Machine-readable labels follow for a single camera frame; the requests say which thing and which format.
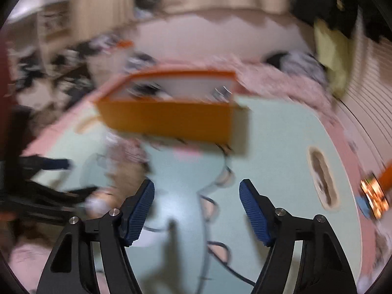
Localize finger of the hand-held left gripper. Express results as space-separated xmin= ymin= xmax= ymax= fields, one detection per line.
xmin=18 ymin=156 xmax=73 ymax=172
xmin=27 ymin=184 xmax=99 ymax=210

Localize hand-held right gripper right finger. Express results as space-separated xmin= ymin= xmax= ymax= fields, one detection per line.
xmin=239 ymin=178 xmax=359 ymax=294

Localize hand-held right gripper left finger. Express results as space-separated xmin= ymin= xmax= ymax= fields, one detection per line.
xmin=37 ymin=178 xmax=156 ymax=294

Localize orange cardboard box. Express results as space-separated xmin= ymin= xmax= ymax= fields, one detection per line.
xmin=97 ymin=70 xmax=250 ymax=157

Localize mint printed mat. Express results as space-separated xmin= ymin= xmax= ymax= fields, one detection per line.
xmin=29 ymin=93 xmax=363 ymax=294

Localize pink patterned cloth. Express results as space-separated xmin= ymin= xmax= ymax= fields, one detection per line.
xmin=107 ymin=137 xmax=151 ymax=173

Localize small dark figures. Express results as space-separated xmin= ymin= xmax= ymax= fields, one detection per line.
xmin=130 ymin=82 xmax=173 ymax=99

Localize colourful packet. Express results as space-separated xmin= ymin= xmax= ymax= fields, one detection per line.
xmin=359 ymin=171 xmax=390 ymax=220

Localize pink fluffy blanket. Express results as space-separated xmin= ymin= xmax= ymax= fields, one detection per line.
xmin=211 ymin=52 xmax=339 ymax=124

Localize black cloth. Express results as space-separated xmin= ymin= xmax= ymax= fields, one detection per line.
xmin=264 ymin=52 xmax=292 ymax=68

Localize grey clothes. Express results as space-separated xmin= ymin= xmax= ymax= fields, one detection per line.
xmin=282 ymin=50 xmax=331 ymax=90

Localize yellow-green cloth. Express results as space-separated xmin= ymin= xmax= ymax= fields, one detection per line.
xmin=313 ymin=18 xmax=358 ymax=99

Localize black hanging clothes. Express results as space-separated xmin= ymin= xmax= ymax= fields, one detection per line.
xmin=290 ymin=0 xmax=392 ymax=45

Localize black cable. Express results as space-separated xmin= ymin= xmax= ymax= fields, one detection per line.
xmin=195 ymin=165 xmax=258 ymax=286

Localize white wall shelf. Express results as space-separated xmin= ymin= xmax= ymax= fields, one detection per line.
xmin=36 ymin=0 xmax=75 ymax=45

